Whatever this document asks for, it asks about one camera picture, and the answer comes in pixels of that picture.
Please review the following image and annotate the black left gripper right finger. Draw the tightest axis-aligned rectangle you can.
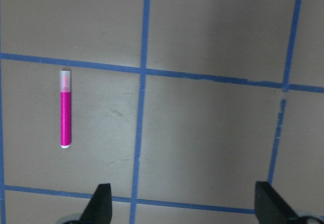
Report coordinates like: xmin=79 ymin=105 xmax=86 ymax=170
xmin=254 ymin=181 xmax=299 ymax=224

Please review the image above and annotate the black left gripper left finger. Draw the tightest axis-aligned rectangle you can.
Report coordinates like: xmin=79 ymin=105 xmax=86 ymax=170
xmin=77 ymin=183 xmax=112 ymax=224

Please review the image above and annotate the pink marker pen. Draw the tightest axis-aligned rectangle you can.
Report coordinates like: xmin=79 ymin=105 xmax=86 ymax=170
xmin=60 ymin=70 xmax=71 ymax=149

